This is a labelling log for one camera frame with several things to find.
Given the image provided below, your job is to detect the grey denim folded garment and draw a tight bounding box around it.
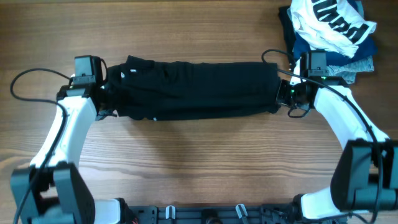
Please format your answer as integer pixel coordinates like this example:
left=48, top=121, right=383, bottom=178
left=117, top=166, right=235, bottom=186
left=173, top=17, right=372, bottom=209
left=327, top=56, right=374, bottom=84

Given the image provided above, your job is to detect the navy blue folded garment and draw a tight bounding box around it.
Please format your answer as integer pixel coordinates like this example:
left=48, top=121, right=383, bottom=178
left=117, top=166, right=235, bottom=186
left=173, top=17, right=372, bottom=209
left=292, top=0, right=378, bottom=67

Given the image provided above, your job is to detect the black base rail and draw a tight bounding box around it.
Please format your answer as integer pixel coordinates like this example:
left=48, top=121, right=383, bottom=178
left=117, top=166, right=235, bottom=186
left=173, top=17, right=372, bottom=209
left=124, top=203, right=349, bottom=224

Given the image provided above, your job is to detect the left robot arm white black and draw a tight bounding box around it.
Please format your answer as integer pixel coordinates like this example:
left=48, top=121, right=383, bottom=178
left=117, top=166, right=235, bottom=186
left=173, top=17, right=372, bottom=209
left=11, top=84, right=123, bottom=223

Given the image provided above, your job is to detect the black folded garment in pile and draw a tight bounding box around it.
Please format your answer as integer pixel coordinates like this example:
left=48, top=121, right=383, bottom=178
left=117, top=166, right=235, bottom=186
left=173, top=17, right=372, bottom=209
left=278, top=6, right=298, bottom=60

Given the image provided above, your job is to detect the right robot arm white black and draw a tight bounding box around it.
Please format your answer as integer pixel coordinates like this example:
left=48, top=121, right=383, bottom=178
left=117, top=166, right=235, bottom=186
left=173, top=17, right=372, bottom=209
left=276, top=77, right=397, bottom=223

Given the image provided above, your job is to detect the white t-shirt black lettering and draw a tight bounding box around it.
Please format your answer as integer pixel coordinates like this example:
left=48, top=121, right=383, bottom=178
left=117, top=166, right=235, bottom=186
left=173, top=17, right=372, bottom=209
left=290, top=0, right=377, bottom=58

